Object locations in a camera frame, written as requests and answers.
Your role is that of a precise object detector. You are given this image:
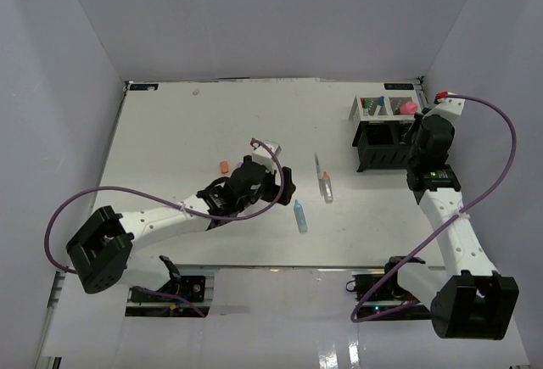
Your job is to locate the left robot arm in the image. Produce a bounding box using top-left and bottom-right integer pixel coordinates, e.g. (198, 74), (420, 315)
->
(66, 155), (296, 300)

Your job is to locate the right blue table label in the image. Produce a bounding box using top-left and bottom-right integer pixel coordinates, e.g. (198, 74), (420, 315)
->
(383, 82), (414, 91)

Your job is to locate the left blue table label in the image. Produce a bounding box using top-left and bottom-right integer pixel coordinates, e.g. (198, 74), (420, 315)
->
(129, 83), (159, 92)

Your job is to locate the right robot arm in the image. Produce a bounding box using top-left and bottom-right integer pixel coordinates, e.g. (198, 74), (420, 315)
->
(383, 114), (519, 340)

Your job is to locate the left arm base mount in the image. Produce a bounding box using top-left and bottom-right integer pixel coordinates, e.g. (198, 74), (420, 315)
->
(125, 274), (214, 318)

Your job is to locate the black mesh organizer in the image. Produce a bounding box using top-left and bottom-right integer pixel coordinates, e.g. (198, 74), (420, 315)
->
(352, 120), (412, 172)

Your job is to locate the blue stubby highlighter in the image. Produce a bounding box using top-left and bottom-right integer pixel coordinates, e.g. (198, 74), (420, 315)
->
(294, 199), (308, 233)

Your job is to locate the blue table label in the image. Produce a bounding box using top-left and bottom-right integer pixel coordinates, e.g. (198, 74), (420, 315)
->
(383, 82), (414, 91)
(129, 83), (159, 92)

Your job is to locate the red capped marker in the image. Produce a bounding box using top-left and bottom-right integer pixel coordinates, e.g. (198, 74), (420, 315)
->
(361, 98), (369, 116)

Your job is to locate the orange stubby highlighter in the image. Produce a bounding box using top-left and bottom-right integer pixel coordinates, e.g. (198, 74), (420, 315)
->
(322, 171), (333, 204)

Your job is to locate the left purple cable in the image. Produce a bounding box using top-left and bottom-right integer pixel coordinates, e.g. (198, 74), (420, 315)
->
(44, 139), (285, 317)

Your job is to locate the white mesh organizer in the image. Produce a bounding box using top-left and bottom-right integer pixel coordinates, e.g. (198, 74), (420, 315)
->
(348, 96), (422, 125)

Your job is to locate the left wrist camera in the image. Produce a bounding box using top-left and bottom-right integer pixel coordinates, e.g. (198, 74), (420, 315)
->
(250, 139), (282, 172)

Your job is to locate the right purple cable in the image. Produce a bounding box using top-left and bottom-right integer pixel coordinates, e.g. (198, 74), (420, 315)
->
(350, 93), (518, 323)

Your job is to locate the purple cable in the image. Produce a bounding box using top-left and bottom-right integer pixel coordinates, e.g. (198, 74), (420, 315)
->
(350, 93), (518, 323)
(44, 139), (285, 317)

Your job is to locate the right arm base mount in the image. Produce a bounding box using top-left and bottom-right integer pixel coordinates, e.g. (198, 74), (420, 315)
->
(345, 271), (431, 321)

